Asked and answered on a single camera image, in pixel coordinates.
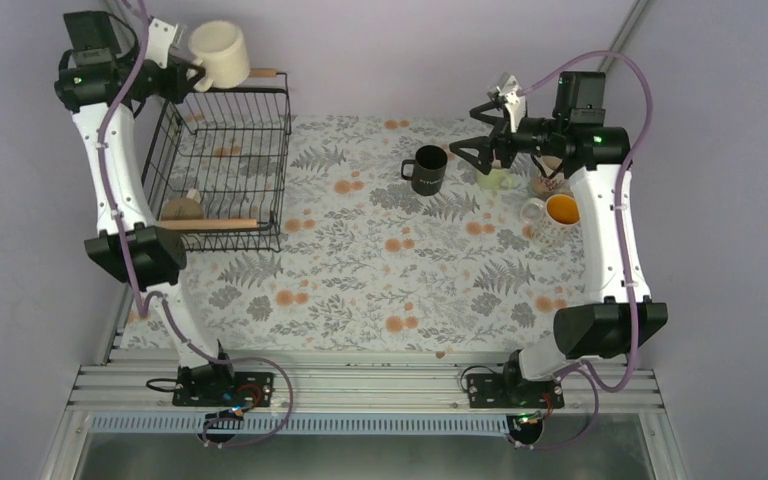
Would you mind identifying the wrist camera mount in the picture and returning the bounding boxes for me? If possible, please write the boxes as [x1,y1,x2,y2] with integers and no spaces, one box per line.
[145,17,185,69]
[487,72,528,133]

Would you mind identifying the white patterned mug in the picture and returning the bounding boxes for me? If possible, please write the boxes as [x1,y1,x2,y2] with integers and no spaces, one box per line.
[521,194,580,247]

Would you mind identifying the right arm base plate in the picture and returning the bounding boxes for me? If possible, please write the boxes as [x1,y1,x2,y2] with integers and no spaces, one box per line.
[465,372,565,409]

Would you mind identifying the beige floral mug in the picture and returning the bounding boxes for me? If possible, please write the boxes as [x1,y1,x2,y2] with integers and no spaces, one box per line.
[528,155,568,199]

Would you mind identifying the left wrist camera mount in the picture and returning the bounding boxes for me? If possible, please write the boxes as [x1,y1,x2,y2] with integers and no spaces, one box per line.
[145,17,185,69]

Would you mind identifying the floral table mat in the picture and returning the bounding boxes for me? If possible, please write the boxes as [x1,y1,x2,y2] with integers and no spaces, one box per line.
[183,116,585,353]

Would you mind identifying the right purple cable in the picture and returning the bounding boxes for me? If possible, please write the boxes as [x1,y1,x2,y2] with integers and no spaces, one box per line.
[519,50,655,452]

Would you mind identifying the aluminium rail frame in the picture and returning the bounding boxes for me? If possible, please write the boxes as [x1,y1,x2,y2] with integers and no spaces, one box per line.
[42,347,686,479]

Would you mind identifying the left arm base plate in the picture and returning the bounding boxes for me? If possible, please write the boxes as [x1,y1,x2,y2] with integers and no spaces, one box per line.
[172,370,275,408]

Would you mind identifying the black mug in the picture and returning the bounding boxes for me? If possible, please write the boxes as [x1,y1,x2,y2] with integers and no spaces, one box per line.
[400,145,448,196]

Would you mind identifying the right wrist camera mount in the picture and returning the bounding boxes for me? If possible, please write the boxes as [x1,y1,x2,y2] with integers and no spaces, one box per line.
[487,72,528,133]

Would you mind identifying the tan upturned mug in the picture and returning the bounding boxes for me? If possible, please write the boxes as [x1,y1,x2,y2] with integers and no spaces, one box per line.
[159,189,205,221]

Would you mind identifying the cream mug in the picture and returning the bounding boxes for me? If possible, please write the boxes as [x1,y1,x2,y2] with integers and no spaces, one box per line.
[188,20,251,92]

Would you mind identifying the black wire dish rack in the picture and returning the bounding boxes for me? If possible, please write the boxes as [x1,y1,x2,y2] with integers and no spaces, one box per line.
[142,69,292,252]

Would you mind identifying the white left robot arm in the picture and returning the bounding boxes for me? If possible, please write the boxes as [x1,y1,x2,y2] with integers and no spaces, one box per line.
[54,10,239,405]

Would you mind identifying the light green mug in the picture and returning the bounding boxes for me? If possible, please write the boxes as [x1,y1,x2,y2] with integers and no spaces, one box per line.
[476,169,516,191]

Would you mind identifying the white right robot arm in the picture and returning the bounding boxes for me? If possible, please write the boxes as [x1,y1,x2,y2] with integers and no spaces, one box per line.
[450,71,668,407]

